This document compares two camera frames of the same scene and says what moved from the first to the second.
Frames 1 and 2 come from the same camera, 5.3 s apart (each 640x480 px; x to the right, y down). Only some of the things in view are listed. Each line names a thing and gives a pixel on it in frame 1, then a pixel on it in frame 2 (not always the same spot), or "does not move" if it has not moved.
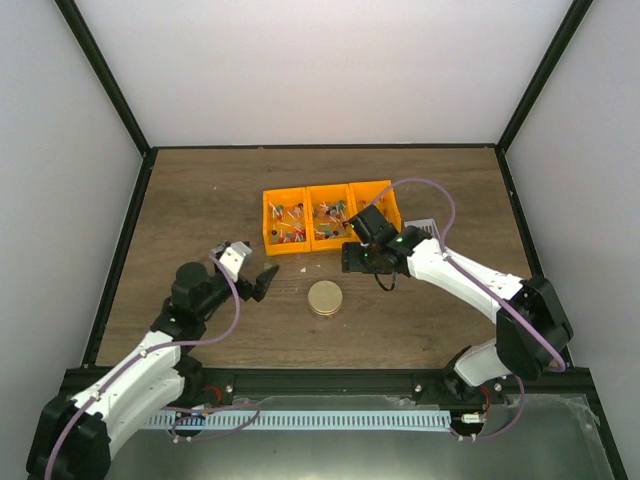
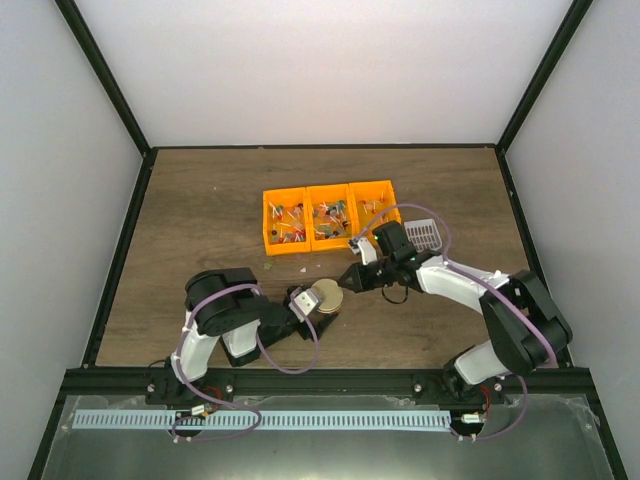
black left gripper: [261, 287] → [322, 324]
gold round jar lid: [325, 297] does not move
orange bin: [363, 195] does not move
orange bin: [286, 221] does not move
